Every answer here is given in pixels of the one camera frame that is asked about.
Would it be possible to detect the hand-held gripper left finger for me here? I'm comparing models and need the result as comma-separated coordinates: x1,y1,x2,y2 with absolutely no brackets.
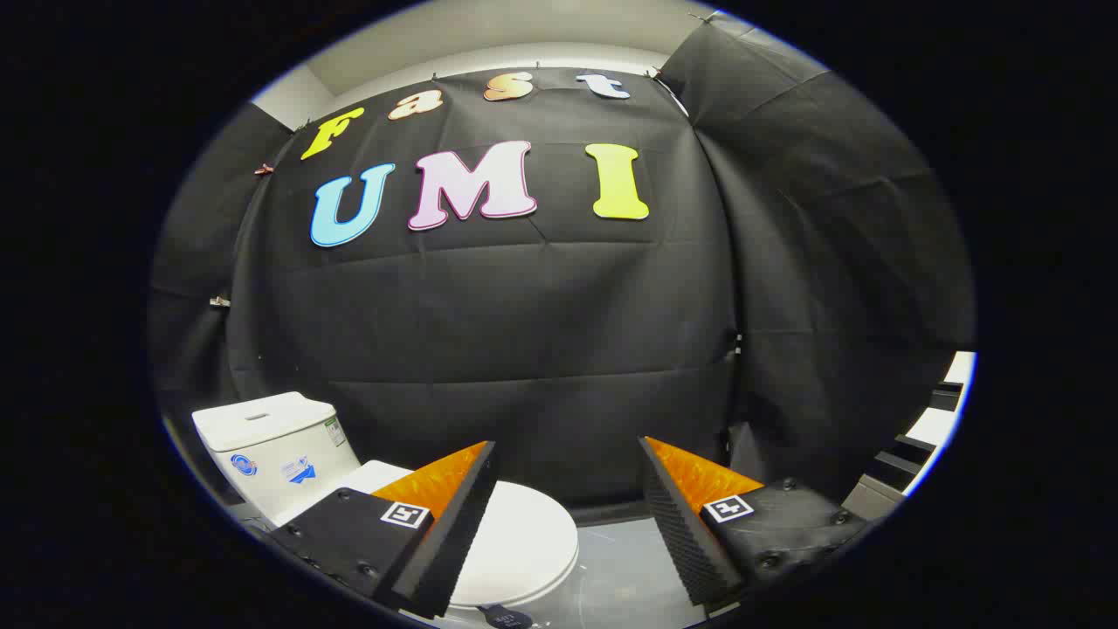
266,439,501,619

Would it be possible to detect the black white striped board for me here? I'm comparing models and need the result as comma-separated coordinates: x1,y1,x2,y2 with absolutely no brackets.
843,351,977,521

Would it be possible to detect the black backdrop cloth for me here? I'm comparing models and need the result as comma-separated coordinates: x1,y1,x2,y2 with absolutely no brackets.
148,13,975,525

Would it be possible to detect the white toilet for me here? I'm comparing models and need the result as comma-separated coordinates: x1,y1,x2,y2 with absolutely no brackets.
192,391,584,629

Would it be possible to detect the black lid handle tab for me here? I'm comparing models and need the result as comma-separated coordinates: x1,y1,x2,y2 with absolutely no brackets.
479,603,534,629

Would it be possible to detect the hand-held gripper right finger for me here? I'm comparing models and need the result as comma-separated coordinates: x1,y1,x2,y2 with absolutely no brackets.
638,435,867,608

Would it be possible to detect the white toilet lid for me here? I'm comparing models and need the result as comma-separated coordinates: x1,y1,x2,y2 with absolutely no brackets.
345,460,580,610

